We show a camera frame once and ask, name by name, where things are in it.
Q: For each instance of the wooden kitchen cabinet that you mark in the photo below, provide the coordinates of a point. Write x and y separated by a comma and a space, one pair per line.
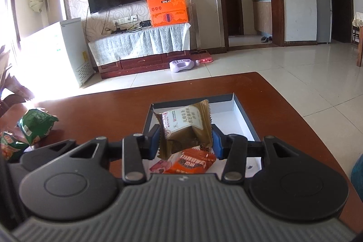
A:
262, 18

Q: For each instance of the dark brown door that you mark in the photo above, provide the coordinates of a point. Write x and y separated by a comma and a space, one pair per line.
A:
341, 1

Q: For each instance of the green cracker packet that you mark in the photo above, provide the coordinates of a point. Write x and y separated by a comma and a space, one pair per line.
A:
8, 148

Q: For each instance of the grey refrigerator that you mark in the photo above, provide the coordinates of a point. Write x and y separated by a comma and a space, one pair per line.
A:
322, 3

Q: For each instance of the white chest freezer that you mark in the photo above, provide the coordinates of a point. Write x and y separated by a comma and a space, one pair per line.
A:
68, 52

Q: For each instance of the blue cloth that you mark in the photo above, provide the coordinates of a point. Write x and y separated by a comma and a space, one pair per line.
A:
358, 171

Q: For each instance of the dark grey cardboard box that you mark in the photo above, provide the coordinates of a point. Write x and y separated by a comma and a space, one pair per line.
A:
227, 117

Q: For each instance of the white wall socket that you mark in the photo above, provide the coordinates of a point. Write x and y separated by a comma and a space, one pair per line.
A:
118, 21
133, 17

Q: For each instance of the brown wooden television cabinet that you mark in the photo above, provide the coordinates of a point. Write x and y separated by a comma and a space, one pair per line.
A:
141, 63

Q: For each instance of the black box device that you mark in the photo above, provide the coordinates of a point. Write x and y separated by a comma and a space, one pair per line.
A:
145, 23

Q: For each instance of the pink snack packet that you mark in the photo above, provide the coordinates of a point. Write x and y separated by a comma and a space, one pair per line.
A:
160, 167

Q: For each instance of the wooden chair with lace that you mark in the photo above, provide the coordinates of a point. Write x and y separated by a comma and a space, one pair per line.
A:
358, 32

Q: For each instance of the brown white cake packet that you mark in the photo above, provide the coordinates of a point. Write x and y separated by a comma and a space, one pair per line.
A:
184, 128

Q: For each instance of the pair of slippers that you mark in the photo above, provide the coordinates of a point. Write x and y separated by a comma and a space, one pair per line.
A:
266, 39

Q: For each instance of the orange snack packet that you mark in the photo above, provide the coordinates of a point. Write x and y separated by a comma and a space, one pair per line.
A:
190, 162

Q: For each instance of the red floor scale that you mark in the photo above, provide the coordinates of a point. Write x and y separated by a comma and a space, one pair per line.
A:
202, 57

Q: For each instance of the white detergent bottle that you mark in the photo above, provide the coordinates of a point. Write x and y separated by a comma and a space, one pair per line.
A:
183, 65

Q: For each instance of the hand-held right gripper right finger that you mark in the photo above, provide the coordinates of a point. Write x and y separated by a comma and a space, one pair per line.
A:
217, 145

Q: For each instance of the green snack packet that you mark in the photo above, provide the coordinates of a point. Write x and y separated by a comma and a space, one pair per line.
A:
35, 123

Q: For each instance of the orange gift box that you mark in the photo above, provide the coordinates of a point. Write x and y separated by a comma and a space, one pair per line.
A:
167, 9

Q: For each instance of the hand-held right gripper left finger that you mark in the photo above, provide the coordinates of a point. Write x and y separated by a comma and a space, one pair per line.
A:
155, 142

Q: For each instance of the black power strip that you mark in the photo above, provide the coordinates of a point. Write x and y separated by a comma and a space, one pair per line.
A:
119, 30

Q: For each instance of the white lace cloth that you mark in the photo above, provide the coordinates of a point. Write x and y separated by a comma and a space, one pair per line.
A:
136, 43

